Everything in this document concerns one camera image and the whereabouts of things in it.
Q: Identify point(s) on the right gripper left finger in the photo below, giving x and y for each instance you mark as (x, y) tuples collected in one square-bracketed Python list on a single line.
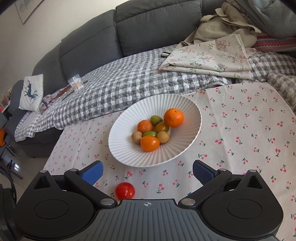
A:
[(82, 182)]

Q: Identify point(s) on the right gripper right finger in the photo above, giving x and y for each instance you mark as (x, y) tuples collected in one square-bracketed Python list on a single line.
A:
[(213, 182)]

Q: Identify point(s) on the red tomato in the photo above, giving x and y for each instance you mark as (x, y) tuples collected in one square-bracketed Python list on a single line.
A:
[(124, 190)]

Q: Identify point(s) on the tan round longan fruit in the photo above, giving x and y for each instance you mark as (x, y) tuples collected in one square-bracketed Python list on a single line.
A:
[(163, 137)]

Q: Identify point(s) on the orange cherry tomato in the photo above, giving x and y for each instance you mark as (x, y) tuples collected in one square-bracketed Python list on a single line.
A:
[(149, 143)]

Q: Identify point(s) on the large orange mandarin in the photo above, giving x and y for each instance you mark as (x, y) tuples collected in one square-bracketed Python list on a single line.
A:
[(173, 117)]

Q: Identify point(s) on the amber brown cherry tomato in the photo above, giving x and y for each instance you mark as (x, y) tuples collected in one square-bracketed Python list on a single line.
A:
[(162, 126)]

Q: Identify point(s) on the green reddish oval fruit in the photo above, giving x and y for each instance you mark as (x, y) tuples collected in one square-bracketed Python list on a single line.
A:
[(149, 133)]

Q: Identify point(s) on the small orange mandarin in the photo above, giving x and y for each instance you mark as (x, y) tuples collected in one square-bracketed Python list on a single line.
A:
[(144, 126)]

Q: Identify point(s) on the white ribbed plate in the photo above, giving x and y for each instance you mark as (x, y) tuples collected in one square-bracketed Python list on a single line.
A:
[(127, 152)]

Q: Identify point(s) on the cherry print tablecloth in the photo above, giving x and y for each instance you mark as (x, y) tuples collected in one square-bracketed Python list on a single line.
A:
[(244, 126)]

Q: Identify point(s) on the clear toothpick box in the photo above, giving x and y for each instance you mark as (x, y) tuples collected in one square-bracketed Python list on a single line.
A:
[(76, 82)]

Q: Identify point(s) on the white deer print pillow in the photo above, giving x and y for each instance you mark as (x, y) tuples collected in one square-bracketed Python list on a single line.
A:
[(32, 93)]

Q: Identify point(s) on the grey checkered blanket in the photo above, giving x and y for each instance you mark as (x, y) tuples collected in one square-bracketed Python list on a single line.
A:
[(113, 87)]

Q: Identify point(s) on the grey woven throw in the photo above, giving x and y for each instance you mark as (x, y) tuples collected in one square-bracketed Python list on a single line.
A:
[(285, 85)]

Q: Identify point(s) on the folded floral cloth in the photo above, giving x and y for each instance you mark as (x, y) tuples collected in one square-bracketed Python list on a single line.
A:
[(223, 57)]

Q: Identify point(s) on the red patterned cushion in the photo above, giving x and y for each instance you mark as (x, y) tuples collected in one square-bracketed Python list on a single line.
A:
[(267, 43)]

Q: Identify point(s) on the beige jacket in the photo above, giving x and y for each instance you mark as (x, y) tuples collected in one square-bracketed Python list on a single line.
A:
[(226, 20)]

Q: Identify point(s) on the dark grey sofa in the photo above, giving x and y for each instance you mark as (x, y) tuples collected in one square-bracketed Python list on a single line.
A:
[(131, 28)]

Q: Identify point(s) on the black chair frame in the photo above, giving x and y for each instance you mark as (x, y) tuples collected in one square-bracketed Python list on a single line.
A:
[(8, 194)]

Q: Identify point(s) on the framed wall picture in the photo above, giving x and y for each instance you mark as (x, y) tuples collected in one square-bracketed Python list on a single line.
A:
[(25, 8)]

